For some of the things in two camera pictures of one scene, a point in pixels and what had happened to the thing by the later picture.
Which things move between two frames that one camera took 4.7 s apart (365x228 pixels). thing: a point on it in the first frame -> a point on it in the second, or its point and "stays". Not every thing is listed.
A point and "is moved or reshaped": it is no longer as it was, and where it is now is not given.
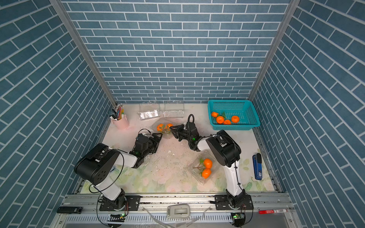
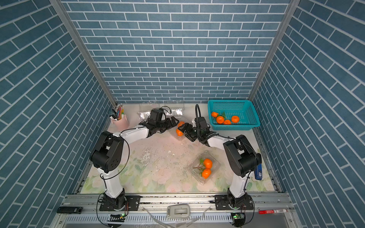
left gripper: (156, 143) -> (169, 126)
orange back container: (235, 118) stays
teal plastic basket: (232, 115) stays
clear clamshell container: (161, 126) is moved or reshaped
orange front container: (207, 163) stays
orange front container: (206, 173) stays
